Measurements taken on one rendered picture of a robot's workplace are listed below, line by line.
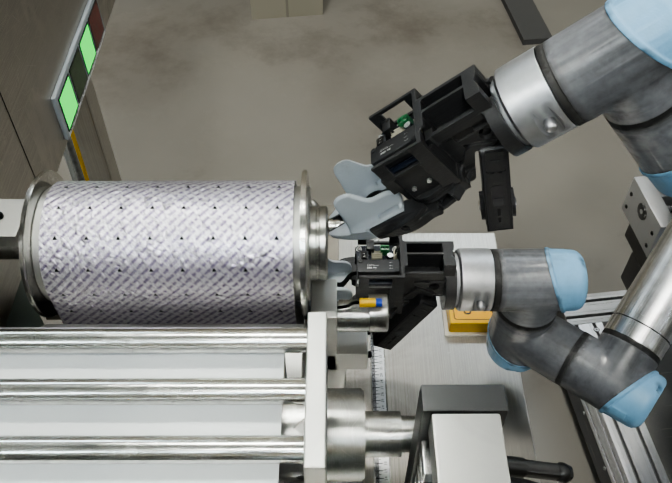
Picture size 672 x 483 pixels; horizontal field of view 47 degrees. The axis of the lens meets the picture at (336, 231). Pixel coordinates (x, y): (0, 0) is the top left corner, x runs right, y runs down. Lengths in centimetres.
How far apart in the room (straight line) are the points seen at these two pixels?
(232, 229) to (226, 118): 215
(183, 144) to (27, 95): 183
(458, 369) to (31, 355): 72
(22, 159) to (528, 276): 60
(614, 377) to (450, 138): 42
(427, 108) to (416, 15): 273
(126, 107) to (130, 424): 256
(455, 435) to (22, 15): 72
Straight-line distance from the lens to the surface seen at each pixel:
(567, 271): 93
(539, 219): 257
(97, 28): 123
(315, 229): 74
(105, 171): 185
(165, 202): 74
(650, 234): 159
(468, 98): 64
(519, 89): 64
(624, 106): 65
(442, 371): 111
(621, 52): 63
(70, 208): 76
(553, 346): 99
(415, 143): 64
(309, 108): 288
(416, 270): 90
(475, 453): 45
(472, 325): 113
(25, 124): 97
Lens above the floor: 184
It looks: 49 degrees down
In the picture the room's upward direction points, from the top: straight up
